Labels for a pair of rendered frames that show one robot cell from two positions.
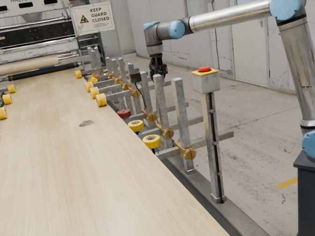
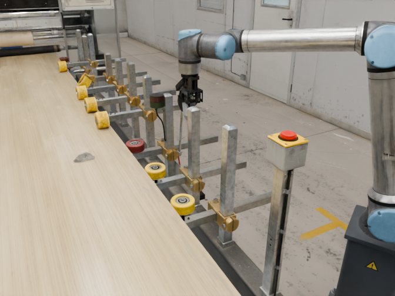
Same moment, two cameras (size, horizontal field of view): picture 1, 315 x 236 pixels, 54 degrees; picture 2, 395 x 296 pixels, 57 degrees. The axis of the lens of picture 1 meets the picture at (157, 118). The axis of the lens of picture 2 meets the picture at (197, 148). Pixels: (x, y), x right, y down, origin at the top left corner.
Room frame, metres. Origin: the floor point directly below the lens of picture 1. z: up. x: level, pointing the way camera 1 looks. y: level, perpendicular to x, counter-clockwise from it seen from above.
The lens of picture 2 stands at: (0.30, 0.16, 1.58)
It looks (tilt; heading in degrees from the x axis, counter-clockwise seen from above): 26 degrees down; 351
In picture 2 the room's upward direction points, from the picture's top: straight up
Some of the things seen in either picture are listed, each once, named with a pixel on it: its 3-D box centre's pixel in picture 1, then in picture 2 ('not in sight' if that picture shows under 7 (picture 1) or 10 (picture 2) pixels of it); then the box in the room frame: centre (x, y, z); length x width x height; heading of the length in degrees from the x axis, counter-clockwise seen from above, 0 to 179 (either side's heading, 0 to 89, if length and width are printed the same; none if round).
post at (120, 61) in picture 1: (126, 90); (133, 105); (2.25, 0.19, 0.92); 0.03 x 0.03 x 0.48; 17
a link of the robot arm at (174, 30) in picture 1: (171, 30); (217, 46); (1.69, -0.15, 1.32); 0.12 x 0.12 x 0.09; 54
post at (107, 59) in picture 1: (112, 84); (111, 88); (2.73, 0.34, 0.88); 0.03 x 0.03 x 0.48; 17
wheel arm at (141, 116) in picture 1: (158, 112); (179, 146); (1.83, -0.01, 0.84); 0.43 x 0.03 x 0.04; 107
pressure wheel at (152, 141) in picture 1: (153, 148); (183, 212); (1.29, 0.04, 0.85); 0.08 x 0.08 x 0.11
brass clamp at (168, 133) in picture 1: (164, 130); (191, 178); (1.56, -0.03, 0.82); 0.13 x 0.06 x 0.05; 17
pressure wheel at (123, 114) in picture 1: (124, 119); (136, 153); (1.77, 0.19, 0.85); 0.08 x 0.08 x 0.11
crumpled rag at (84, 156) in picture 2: (86, 121); (83, 155); (1.66, 0.40, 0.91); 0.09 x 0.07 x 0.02; 120
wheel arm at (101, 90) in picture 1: (126, 84); (134, 97); (2.30, 0.19, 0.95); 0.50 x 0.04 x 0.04; 107
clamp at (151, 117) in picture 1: (148, 115); (167, 150); (1.80, 0.05, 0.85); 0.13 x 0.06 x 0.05; 17
